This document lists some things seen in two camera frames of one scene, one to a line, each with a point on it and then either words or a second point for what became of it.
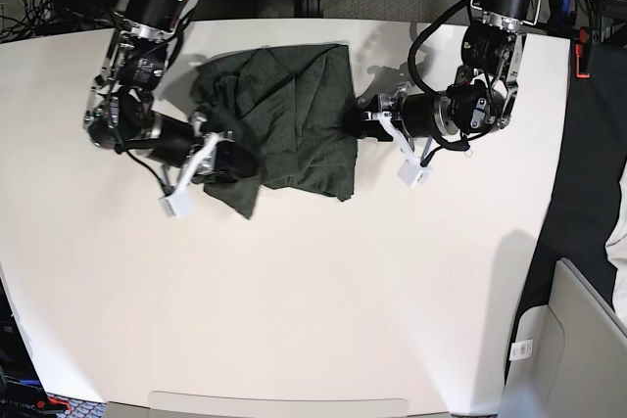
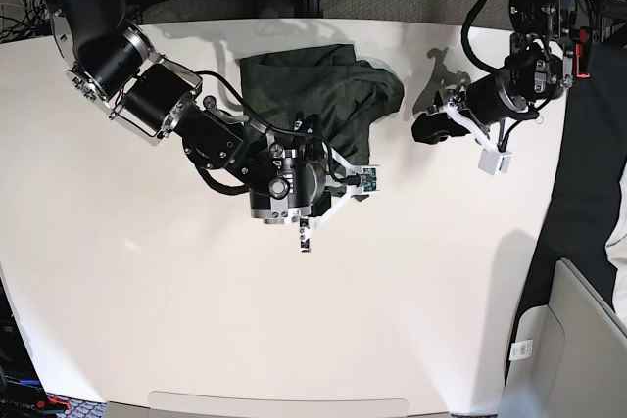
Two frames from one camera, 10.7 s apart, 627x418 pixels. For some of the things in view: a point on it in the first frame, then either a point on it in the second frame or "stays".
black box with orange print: (23, 394) stays
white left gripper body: (182, 201) → (359, 180)
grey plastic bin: (567, 358) stays
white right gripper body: (411, 172) → (492, 162)
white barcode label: (520, 349) stays
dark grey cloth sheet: (593, 158) stays
